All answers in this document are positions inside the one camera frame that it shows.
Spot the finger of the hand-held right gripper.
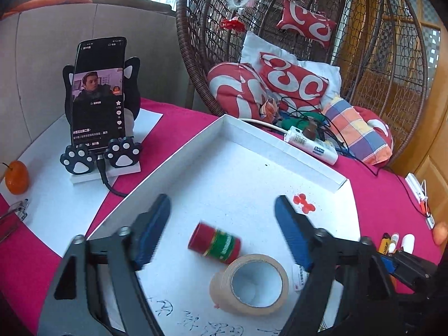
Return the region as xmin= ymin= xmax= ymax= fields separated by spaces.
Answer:
xmin=377 ymin=250 xmax=438 ymax=288

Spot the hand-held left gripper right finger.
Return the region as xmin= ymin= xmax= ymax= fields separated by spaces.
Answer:
xmin=274 ymin=195 xmax=403 ymax=336

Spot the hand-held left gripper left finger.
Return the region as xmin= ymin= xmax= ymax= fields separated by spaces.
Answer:
xmin=37 ymin=193 xmax=172 ymax=336

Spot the white cardboard box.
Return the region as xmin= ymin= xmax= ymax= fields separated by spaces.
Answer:
xmin=86 ymin=114 xmax=361 ymax=336

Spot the clear ballpoint pen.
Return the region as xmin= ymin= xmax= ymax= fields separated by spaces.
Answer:
xmin=0 ymin=199 xmax=29 ymax=242

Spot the orange tangerine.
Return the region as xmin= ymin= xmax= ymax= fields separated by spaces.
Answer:
xmin=4 ymin=160 xmax=29 ymax=195

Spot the peach fruit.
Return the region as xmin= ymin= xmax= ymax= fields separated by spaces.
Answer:
xmin=433 ymin=221 xmax=448 ymax=246

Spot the white rectangular box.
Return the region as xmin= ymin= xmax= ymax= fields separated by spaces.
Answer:
xmin=405 ymin=172 xmax=428 ymax=202

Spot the beige masking tape roll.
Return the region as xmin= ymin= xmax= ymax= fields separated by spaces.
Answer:
xmin=209 ymin=254 xmax=290 ymax=316

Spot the white power strip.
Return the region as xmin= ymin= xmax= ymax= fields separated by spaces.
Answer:
xmin=283 ymin=126 xmax=339 ymax=165

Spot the white paper sheet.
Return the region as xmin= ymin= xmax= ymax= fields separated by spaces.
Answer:
xmin=0 ymin=107 xmax=164 ymax=257

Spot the green cloth item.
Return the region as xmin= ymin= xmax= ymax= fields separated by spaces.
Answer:
xmin=282 ymin=112 xmax=328 ymax=132

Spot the plaid pillow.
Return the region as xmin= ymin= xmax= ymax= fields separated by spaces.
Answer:
xmin=321 ymin=94 xmax=387 ymax=166

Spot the patterned small cloth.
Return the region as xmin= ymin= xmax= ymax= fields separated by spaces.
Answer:
xmin=261 ymin=96 xmax=281 ymax=120

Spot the black smartphone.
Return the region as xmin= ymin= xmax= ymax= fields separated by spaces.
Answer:
xmin=71 ymin=37 xmax=127 ymax=153

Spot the black white cat phone stand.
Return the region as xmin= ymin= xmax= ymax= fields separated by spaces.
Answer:
xmin=59 ymin=56 xmax=142 ymax=185

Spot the red white cushion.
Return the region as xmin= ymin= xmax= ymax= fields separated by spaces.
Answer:
xmin=353 ymin=106 xmax=394 ymax=155

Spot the square red swirl pillow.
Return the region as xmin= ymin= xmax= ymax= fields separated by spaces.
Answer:
xmin=259 ymin=52 xmax=330 ymax=111

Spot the wooden door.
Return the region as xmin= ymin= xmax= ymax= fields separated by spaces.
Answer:
xmin=336 ymin=0 xmax=448 ymax=197

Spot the round red swirl pillow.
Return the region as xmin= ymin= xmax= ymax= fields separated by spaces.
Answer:
xmin=207 ymin=62 xmax=281 ymax=119

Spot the white pillow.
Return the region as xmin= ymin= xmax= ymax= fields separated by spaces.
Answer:
xmin=241 ymin=31 xmax=342 ymax=99

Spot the beige sofa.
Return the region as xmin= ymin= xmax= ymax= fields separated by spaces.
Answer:
xmin=0 ymin=0 xmax=197 ymax=155

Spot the small hanging red swirl pillow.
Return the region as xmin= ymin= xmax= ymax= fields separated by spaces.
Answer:
xmin=276 ymin=0 xmax=337 ymax=48

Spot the red hanging ornament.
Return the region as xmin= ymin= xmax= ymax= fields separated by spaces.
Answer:
xmin=220 ymin=16 xmax=246 ymax=35

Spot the brown wicker hanging chair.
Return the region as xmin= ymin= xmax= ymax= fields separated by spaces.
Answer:
xmin=175 ymin=0 xmax=429 ymax=169

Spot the orange cushion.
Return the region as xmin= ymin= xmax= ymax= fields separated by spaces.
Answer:
xmin=7 ymin=0 xmax=92 ymax=15

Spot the black charging cable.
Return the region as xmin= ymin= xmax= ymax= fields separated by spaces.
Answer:
xmin=97 ymin=154 xmax=128 ymax=197

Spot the thin black cable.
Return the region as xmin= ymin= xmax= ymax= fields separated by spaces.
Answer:
xmin=276 ymin=93 xmax=433 ymax=218

